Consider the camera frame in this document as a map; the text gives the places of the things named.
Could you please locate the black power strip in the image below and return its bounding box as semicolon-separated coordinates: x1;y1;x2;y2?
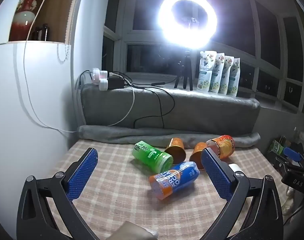
107;77;125;90

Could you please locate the blue and orange cup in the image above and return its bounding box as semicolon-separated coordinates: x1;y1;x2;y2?
149;161;200;200

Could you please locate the green cup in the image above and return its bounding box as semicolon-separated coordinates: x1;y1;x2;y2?
131;140;174;173

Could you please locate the green printed packet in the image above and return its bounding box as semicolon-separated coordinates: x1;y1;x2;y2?
268;136;287;155

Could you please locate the grey blanket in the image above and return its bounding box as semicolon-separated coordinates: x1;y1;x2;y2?
77;82;261;149

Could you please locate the beige plaid cloth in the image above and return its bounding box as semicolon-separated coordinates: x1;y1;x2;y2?
48;140;290;240

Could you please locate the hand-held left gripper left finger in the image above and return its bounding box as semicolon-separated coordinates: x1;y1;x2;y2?
17;147;102;240

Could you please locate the red and white vase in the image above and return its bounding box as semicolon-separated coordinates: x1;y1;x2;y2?
9;0;43;42

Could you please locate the white flower-print pouch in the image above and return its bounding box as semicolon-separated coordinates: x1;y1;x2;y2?
197;50;217;92
219;56;234;95
209;52;225;93
227;57;240;97

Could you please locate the white bead cord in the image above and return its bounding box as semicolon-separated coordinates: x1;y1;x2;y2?
57;44;68;62

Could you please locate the plain orange cup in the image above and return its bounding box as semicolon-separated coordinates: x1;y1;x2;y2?
164;137;187;165
189;142;209;171

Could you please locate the grey folded cloth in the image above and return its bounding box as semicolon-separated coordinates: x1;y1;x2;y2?
112;221;159;240

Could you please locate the ring light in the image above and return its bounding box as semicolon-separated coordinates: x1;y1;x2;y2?
158;0;219;50

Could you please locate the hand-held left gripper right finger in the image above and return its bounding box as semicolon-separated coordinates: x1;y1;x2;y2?
199;147;284;240

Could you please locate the orange and yellow printed cup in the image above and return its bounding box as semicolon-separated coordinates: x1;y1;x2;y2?
206;135;235;159

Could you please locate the window frame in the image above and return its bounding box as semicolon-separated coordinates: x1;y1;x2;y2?
103;0;304;114

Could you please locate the black cable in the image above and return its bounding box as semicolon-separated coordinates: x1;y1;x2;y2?
124;79;179;129

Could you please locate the white cable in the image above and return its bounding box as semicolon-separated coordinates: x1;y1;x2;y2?
23;0;135;133

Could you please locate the black tripod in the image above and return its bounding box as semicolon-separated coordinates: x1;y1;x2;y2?
174;49;194;91

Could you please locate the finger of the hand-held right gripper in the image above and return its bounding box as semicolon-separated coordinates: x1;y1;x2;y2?
283;146;304;164

